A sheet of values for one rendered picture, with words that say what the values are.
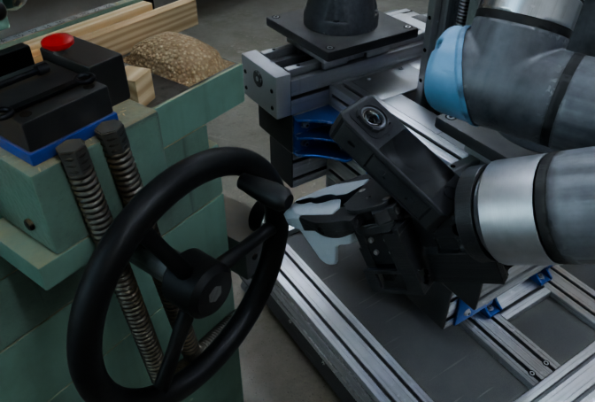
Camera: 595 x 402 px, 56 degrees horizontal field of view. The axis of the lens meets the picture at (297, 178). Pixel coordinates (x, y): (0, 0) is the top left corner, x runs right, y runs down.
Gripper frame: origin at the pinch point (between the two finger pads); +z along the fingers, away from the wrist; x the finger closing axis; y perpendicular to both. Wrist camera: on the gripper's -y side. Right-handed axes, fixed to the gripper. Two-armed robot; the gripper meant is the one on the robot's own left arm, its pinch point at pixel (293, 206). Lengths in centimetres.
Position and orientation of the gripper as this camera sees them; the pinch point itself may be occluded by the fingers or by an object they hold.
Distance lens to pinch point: 54.0
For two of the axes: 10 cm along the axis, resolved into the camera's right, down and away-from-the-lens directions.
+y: 4.1, 8.7, 2.7
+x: 5.9, -4.7, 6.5
